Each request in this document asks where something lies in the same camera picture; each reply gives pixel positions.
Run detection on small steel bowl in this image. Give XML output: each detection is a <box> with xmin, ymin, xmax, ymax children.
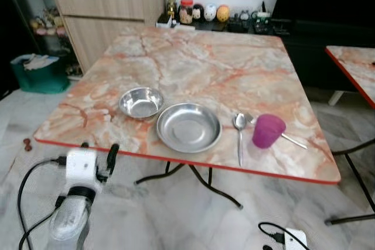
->
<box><xmin>119</xmin><ymin>87</ymin><xmax>164</xmax><ymax>119</ymax></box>

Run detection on round steel plate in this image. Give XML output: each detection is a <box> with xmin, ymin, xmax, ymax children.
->
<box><xmin>156</xmin><ymin>103</ymin><xmax>223</xmax><ymax>154</ymax></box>

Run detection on green bag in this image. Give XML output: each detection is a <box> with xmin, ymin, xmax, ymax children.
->
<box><xmin>11</xmin><ymin>54</ymin><xmax>71</xmax><ymax>94</ymax></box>

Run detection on white paper sheets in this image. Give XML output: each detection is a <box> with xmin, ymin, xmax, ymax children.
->
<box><xmin>21</xmin><ymin>54</ymin><xmax>59</xmax><ymax>70</ymax></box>

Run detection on marble pattern folding table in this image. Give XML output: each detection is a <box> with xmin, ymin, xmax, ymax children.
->
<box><xmin>325</xmin><ymin>45</ymin><xmax>375</xmax><ymax>108</ymax></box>
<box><xmin>33</xmin><ymin>25</ymin><xmax>375</xmax><ymax>226</ymax></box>

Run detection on light wooden cabinet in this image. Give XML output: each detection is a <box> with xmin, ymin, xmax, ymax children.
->
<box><xmin>49</xmin><ymin>0</ymin><xmax>166</xmax><ymax>74</ymax></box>

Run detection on steel spoon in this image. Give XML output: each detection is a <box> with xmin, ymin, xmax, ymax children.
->
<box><xmin>233</xmin><ymin>112</ymin><xmax>247</xmax><ymax>167</ymax></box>

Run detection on steel fork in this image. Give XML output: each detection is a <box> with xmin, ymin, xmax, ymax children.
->
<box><xmin>245</xmin><ymin>113</ymin><xmax>308</xmax><ymax>150</ymax></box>

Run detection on small white box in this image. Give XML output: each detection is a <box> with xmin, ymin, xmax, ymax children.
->
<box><xmin>156</xmin><ymin>16</ymin><xmax>179</xmax><ymax>28</ymax></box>

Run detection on purple plastic cup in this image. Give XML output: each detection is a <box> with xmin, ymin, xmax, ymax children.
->
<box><xmin>252</xmin><ymin>114</ymin><xmax>287</xmax><ymax>149</ymax></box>

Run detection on red lidded jar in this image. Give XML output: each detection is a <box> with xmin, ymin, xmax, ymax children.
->
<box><xmin>179</xmin><ymin>0</ymin><xmax>195</xmax><ymax>25</ymax></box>

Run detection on black round figurine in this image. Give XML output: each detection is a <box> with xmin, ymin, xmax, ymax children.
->
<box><xmin>193</xmin><ymin>4</ymin><xmax>204</xmax><ymax>22</ymax></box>

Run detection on white round figurine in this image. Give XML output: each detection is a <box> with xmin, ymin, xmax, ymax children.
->
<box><xmin>204</xmin><ymin>4</ymin><xmax>217</xmax><ymax>22</ymax></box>

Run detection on orange round figurine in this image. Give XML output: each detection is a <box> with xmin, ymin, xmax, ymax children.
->
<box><xmin>216</xmin><ymin>5</ymin><xmax>231</xmax><ymax>23</ymax></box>

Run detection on dark green mug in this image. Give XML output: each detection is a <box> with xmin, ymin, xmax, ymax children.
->
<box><xmin>252</xmin><ymin>1</ymin><xmax>272</xmax><ymax>33</ymax></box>

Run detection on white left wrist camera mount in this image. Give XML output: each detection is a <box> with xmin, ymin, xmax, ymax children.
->
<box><xmin>66</xmin><ymin>149</ymin><xmax>99</xmax><ymax>189</ymax></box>

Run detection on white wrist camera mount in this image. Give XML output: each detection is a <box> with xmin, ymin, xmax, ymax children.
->
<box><xmin>284</xmin><ymin>228</ymin><xmax>308</xmax><ymax>250</ymax></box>
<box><xmin>66</xmin><ymin>149</ymin><xmax>99</xmax><ymax>189</ymax></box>

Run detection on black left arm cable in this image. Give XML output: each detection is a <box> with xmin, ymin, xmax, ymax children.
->
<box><xmin>18</xmin><ymin>156</ymin><xmax>68</xmax><ymax>250</ymax></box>

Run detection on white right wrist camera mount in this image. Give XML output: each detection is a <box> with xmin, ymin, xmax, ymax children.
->
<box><xmin>284</xmin><ymin>228</ymin><xmax>308</xmax><ymax>250</ymax></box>

